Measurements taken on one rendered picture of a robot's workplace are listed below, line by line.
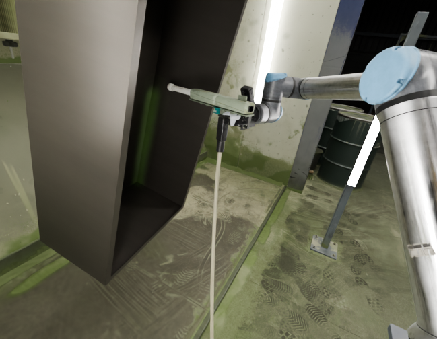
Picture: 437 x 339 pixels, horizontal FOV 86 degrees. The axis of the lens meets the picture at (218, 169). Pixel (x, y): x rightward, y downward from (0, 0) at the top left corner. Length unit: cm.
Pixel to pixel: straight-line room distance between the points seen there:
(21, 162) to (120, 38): 143
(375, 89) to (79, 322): 153
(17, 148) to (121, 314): 119
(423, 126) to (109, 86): 65
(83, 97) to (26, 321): 122
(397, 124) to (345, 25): 206
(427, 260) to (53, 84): 91
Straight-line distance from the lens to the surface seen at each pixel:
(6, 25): 176
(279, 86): 108
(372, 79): 64
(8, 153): 190
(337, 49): 258
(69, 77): 72
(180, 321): 146
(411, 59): 61
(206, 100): 92
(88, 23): 65
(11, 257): 183
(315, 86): 104
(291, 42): 264
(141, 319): 148
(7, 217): 183
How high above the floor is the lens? 130
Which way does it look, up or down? 25 degrees down
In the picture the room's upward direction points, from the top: 8 degrees clockwise
